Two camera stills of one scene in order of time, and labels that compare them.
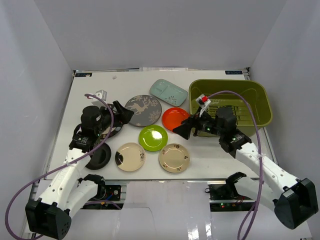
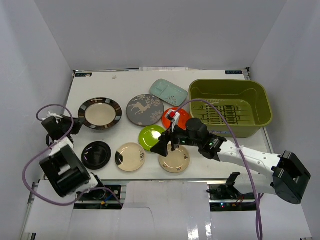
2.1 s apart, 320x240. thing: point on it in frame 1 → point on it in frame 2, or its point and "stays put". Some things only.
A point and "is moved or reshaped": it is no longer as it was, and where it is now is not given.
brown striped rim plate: [115, 129] is moved or reshaped
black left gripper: [116, 115] → [66, 122]
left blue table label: [83, 74] stays put
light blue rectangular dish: [172, 94] stays put
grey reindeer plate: [147, 109] stays put
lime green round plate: [153, 138] stays put
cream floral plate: [174, 158] stays put
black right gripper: [184, 130] → [161, 148]
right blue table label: [233, 72] stays put
